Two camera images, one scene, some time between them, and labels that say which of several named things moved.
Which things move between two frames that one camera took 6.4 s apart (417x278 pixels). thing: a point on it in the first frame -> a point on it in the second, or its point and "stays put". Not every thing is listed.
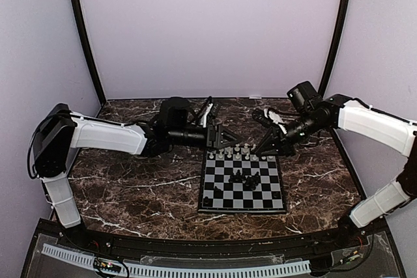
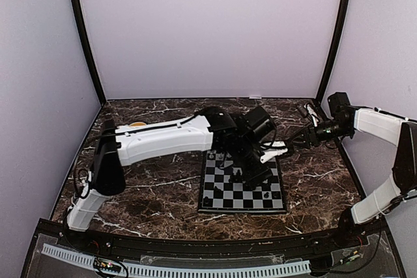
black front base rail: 359,248 stays put
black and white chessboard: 240,180 stays put
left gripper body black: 211,129 -> 253,177
